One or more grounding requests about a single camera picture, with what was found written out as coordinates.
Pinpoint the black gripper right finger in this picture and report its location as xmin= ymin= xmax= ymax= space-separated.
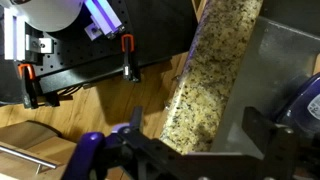
xmin=242 ymin=107 xmax=277 ymax=156

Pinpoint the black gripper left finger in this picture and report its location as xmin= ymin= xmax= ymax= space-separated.
xmin=130 ymin=106 xmax=143 ymax=130

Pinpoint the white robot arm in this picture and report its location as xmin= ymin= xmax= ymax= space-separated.
xmin=1 ymin=0 xmax=263 ymax=154

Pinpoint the dark blue detergent bottle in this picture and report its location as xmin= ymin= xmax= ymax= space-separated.
xmin=276 ymin=73 xmax=320 ymax=134

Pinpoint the stainless steel sink basin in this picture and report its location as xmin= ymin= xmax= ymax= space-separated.
xmin=211 ymin=17 xmax=320 ymax=158

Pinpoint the granite countertop edge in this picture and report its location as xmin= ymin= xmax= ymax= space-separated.
xmin=160 ymin=0 xmax=264 ymax=154

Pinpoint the orange black clamp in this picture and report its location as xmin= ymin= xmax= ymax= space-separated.
xmin=18 ymin=64 xmax=38 ymax=109
xmin=121 ymin=34 xmax=140 ymax=83

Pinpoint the wooden drawer with handle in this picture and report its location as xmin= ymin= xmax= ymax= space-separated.
xmin=0 ymin=120 xmax=76 ymax=180

